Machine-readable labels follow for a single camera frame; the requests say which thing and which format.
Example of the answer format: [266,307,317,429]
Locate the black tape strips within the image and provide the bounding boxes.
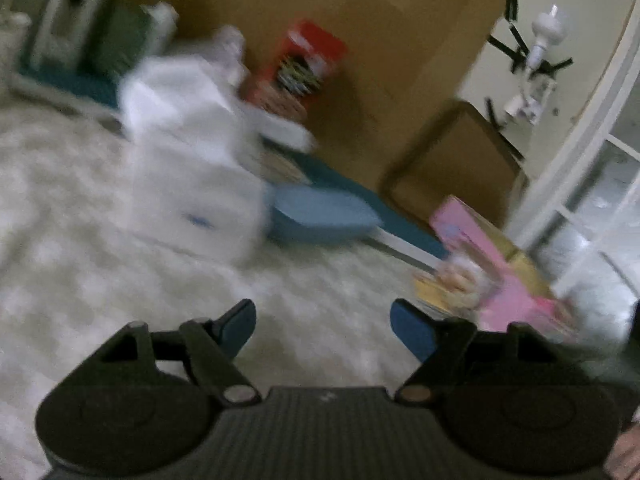
[484,0,574,162]

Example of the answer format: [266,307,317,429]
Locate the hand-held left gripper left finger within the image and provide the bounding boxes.
[87,299,263,407]

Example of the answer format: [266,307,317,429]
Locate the patterned beige blanket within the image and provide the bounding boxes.
[0,102,501,480]

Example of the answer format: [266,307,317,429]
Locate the small wooden tray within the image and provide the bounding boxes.
[379,99,530,233]

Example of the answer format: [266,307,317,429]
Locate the clear plastic bag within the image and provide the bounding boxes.
[209,24,247,87]

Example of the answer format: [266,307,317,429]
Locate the silver appliance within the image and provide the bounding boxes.
[27,0,123,73]

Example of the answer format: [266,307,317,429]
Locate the blue plastic case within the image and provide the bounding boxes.
[269,184,382,247]

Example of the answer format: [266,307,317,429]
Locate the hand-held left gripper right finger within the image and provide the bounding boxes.
[390,298,559,406]

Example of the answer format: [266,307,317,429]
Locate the white wall lamp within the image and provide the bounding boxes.
[501,3,572,127]

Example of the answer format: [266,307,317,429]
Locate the white window frame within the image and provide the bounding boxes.
[504,0,640,313]

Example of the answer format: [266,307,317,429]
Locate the teal mat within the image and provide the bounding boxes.
[10,54,447,262]

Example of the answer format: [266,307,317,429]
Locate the red cereal box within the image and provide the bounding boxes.
[239,18,349,122]

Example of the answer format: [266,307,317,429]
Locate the white tissue pack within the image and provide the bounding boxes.
[119,54,273,267]

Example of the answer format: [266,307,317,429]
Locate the green packet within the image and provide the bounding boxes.
[94,1,180,80]

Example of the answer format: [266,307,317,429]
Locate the large wooden board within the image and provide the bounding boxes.
[115,0,509,203]

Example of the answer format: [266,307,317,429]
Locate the pink snack box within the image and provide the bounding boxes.
[411,195,577,343]

